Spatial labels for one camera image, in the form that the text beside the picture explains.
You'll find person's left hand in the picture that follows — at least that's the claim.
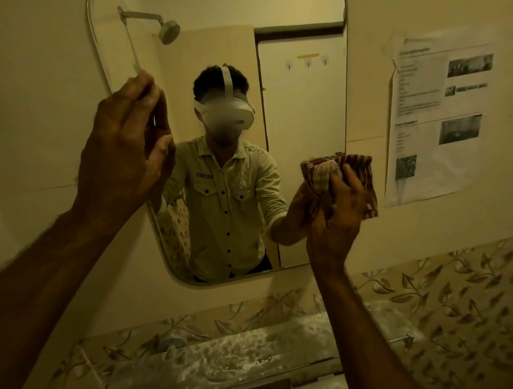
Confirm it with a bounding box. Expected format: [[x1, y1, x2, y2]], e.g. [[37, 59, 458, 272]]
[[74, 70, 177, 235]]

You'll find person's right hand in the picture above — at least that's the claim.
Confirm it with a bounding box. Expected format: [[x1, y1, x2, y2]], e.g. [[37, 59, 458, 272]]
[[306, 162, 370, 275]]

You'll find red white striped cloth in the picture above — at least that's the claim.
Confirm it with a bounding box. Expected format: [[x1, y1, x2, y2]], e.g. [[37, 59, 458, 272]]
[[301, 154, 379, 220]]

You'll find person's left forearm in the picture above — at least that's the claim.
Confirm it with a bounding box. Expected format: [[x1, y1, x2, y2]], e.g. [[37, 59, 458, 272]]
[[0, 209, 135, 389]]

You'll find person's right forearm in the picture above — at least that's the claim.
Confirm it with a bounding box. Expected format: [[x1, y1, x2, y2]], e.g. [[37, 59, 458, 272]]
[[312, 262, 421, 389]]

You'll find printed paper notice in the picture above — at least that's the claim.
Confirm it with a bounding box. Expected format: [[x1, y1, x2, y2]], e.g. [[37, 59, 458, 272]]
[[383, 34, 498, 208]]

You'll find dusty glass shelf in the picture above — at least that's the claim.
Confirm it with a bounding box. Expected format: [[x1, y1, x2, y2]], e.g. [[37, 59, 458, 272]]
[[105, 300, 426, 389]]

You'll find rounded wall mirror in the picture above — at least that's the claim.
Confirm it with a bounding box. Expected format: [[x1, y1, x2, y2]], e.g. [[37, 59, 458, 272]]
[[85, 0, 348, 287]]

